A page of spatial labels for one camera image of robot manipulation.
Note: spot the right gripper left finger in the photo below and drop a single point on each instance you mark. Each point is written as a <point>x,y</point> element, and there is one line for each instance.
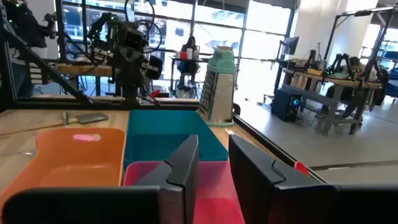
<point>174,193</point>

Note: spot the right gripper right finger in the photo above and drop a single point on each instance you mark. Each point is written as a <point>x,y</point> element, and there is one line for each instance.
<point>273,199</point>

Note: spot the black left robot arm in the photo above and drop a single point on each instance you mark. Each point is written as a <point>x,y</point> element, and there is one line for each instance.
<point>130,90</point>

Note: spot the black background robot arm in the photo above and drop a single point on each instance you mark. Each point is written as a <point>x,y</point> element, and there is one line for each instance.
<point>339,62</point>
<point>311,59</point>

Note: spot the pink translucent plastic bin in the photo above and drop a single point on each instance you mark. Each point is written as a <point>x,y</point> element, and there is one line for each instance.
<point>214,193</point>

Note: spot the small red clip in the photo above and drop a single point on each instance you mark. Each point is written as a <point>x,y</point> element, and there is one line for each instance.
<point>155,93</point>
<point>301,168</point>

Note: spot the black background table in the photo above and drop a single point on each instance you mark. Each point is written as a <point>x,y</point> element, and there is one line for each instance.
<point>174,71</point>

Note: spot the wooden background workbench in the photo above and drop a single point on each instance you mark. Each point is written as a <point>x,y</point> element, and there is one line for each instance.
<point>342,81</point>
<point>77,69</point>

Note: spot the red cup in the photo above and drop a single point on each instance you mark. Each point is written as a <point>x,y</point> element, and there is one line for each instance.
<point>183,56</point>

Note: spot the white cup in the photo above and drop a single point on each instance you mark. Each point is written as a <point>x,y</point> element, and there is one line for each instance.
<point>189,53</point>

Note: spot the person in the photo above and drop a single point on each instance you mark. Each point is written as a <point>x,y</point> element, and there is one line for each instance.
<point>357,67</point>
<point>189,46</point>
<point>28,28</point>

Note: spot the teal blue plastic bin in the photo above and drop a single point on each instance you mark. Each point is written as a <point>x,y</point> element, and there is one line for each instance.
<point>155,130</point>

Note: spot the black computer tower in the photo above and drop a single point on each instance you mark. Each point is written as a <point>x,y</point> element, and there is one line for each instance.
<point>284,105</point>

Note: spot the black computer monitor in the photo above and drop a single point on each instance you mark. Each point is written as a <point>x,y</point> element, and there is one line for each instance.
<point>290,46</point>

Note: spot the black table edge rail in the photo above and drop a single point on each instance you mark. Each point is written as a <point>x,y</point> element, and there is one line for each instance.
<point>93,104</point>

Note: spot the black frame strut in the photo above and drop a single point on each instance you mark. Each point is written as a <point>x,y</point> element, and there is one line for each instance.
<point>40,62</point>

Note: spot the black rail bracket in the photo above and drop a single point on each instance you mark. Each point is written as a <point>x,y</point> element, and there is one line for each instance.
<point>237,109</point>

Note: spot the black background rig frame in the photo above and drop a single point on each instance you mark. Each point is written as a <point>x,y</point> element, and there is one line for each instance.
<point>377,46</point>

